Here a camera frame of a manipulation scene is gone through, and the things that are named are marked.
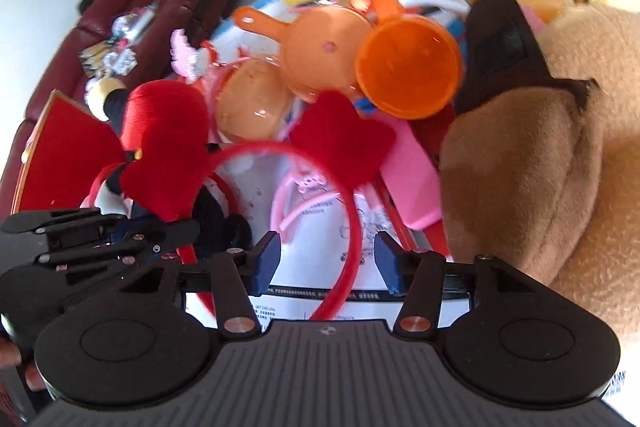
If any red plush headband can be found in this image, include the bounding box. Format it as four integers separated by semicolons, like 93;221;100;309
118;78;399;322

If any black Mickey plush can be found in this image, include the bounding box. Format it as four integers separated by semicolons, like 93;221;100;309
82;78;253;262

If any white instruction sheet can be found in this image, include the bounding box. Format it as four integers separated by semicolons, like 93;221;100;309
184;0;640;408

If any pink toy knife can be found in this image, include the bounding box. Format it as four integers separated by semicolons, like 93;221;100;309
371;112;442;231

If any red gift box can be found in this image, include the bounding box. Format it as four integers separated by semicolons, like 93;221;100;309
11;90;125;213

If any pink pig headband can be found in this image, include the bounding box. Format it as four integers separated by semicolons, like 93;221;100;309
270;170;338;244

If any brown plush slipper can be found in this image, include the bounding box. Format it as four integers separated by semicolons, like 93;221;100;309
439;0;639;345

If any orange toy bowl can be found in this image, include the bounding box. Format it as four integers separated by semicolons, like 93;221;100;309
214;56;294;142

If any orange toy cup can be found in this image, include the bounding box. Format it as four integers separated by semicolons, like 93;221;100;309
355;0;463;120

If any pink butterfly headband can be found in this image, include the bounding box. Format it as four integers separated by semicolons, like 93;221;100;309
169;28;281;118

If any orange toy pan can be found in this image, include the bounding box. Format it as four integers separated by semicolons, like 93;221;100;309
232;5;373;102

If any dark red leather sofa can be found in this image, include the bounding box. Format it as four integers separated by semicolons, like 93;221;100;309
1;0;231;216

